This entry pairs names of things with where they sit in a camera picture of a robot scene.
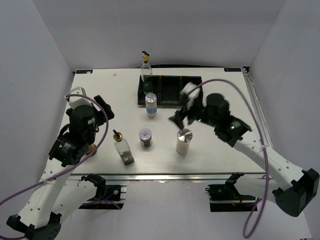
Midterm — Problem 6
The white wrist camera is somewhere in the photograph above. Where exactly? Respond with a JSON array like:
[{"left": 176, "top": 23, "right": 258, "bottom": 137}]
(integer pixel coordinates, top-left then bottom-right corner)
[
  {"left": 179, "top": 82, "right": 200, "bottom": 95},
  {"left": 65, "top": 86, "right": 91, "bottom": 110}
]

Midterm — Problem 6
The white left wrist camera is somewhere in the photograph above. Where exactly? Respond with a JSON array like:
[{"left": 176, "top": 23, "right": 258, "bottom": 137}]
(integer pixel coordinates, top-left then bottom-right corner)
[{"left": 65, "top": 86, "right": 91, "bottom": 110}]

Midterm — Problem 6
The blue logo sticker right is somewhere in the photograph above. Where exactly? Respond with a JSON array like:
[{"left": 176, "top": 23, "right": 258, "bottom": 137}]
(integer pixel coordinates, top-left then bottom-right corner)
[{"left": 224, "top": 67, "right": 242, "bottom": 72}]

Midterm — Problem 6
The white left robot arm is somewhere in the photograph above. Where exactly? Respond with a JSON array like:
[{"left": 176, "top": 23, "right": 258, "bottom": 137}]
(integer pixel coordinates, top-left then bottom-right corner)
[{"left": 1, "top": 93, "right": 115, "bottom": 240}]

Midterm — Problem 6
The glass bottle with brown sauce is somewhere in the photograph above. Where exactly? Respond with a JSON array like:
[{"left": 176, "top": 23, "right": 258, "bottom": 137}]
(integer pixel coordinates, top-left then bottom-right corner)
[{"left": 112, "top": 129, "right": 135, "bottom": 166}]

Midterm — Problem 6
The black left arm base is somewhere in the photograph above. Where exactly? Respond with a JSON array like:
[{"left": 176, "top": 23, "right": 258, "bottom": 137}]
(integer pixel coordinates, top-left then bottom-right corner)
[{"left": 78, "top": 173, "right": 127, "bottom": 210}]

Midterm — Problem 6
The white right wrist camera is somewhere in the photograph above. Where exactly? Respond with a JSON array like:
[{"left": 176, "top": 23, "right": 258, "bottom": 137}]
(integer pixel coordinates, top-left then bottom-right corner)
[{"left": 179, "top": 82, "right": 200, "bottom": 95}]

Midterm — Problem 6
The red lid dark spice jar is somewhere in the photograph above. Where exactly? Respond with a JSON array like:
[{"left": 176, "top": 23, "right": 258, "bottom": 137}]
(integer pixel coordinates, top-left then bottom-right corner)
[{"left": 139, "top": 128, "right": 153, "bottom": 148}]

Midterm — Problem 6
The blue label spice jar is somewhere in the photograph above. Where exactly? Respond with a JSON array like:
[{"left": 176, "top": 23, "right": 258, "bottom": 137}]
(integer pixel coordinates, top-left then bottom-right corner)
[{"left": 145, "top": 92, "right": 158, "bottom": 118}]

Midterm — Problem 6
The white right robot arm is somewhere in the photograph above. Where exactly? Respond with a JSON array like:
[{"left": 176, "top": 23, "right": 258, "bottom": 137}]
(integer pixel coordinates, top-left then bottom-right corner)
[{"left": 169, "top": 93, "right": 320, "bottom": 217}]

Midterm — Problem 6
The silver lid pink salt jar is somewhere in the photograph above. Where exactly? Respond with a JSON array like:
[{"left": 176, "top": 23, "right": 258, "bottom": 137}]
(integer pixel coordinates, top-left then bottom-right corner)
[{"left": 176, "top": 128, "right": 193, "bottom": 155}]

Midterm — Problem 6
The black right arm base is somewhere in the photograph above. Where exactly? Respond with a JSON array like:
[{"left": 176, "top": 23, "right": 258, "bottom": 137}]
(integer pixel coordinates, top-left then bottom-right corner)
[{"left": 205, "top": 172, "right": 257, "bottom": 213}]

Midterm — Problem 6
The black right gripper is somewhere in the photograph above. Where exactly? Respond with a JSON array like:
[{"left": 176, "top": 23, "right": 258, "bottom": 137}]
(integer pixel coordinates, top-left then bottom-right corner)
[{"left": 168, "top": 96, "right": 218, "bottom": 131}]

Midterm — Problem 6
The black three-compartment organizer tray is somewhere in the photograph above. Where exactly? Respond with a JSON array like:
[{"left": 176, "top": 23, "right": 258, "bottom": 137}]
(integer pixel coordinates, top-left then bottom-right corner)
[{"left": 137, "top": 75, "right": 203, "bottom": 108}]

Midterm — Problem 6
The blue logo sticker left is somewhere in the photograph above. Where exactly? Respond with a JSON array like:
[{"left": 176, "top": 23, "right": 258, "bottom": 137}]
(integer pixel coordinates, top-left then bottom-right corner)
[{"left": 75, "top": 69, "right": 93, "bottom": 74}]

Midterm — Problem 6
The small brown spice jar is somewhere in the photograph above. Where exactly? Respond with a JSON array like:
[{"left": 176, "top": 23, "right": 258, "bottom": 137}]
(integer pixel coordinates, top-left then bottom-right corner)
[{"left": 86, "top": 143, "right": 97, "bottom": 156}]

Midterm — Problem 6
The blue logo sticker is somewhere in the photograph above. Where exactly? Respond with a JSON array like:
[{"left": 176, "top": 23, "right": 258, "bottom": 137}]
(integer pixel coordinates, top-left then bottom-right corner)
[
  {"left": 75, "top": 69, "right": 93, "bottom": 74},
  {"left": 224, "top": 67, "right": 242, "bottom": 72}
]

